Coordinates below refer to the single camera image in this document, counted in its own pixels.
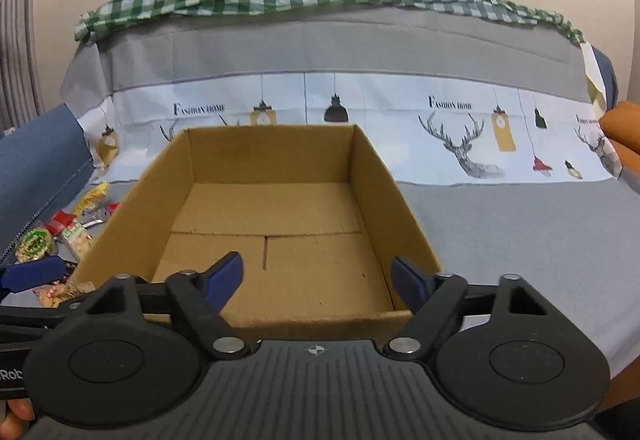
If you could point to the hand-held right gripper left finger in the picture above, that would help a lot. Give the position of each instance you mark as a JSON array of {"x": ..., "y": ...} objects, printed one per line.
[{"x": 226, "y": 274}]

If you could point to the silver snack packet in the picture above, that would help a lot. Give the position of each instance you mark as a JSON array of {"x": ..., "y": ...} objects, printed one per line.
[{"x": 95, "y": 221}]

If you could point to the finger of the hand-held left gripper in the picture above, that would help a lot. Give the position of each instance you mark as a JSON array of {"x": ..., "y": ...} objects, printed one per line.
[{"x": 30, "y": 273}]

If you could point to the brown cardboard box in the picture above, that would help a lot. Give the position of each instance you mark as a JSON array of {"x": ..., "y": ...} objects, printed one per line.
[{"x": 300, "y": 220}]

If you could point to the grey curtain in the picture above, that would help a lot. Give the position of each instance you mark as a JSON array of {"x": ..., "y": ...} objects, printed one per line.
[{"x": 17, "y": 45}]

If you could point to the long green label snack packet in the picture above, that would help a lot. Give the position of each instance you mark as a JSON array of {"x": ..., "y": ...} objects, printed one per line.
[{"x": 75, "y": 240}]

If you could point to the grey printed bed sheet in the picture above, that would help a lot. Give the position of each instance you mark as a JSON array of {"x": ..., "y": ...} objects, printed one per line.
[{"x": 500, "y": 230}]

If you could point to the blue cushion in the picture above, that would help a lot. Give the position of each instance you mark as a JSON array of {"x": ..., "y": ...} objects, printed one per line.
[
  {"x": 609, "y": 75},
  {"x": 35, "y": 160}
]

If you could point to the orange cushion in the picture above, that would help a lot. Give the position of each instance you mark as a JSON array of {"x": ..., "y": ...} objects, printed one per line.
[{"x": 625, "y": 125}]

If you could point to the round green label snack packet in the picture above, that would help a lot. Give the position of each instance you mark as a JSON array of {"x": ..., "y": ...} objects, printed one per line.
[{"x": 34, "y": 242}]

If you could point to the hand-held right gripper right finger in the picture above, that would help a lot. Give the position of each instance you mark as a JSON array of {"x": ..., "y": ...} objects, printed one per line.
[{"x": 407, "y": 281}]

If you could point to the yellow snack packet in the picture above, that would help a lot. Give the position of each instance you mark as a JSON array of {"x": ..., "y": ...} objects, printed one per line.
[{"x": 92, "y": 197}]

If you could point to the person's left hand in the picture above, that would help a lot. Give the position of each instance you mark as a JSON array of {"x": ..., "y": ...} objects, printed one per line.
[{"x": 15, "y": 415}]

